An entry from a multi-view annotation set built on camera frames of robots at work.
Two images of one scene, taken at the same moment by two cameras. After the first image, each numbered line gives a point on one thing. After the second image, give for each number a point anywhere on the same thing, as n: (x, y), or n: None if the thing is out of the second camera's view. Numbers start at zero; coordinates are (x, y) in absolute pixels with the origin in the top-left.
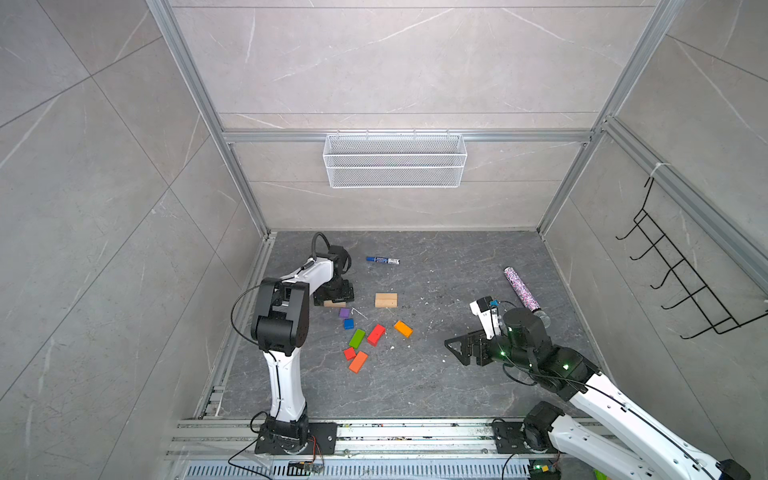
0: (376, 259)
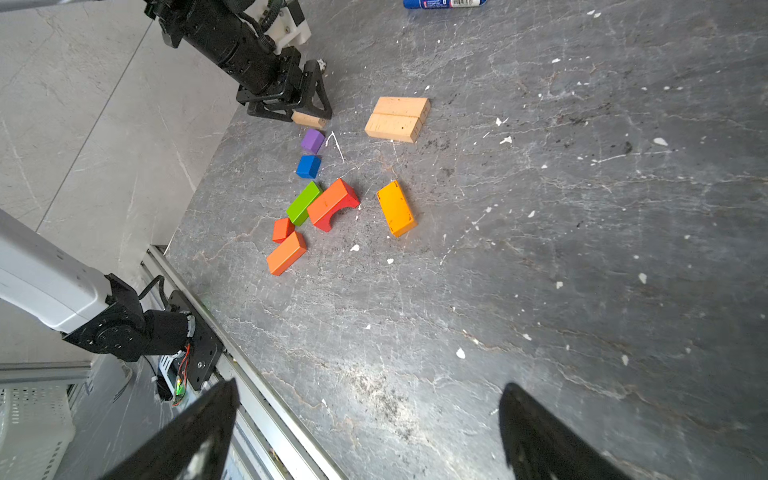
0: (439, 4)
